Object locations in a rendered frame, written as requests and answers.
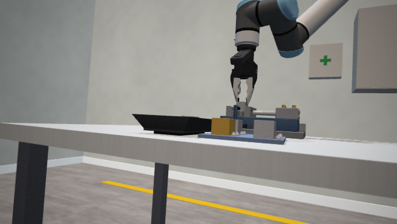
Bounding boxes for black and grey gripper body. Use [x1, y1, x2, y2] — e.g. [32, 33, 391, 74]
[234, 44, 258, 79]

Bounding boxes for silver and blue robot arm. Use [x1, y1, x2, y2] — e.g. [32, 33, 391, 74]
[230, 0, 348, 65]

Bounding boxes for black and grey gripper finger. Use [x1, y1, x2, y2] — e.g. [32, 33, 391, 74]
[231, 69, 241, 102]
[246, 68, 257, 105]

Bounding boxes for yellow brass block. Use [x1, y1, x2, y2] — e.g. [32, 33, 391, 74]
[211, 117, 236, 136]

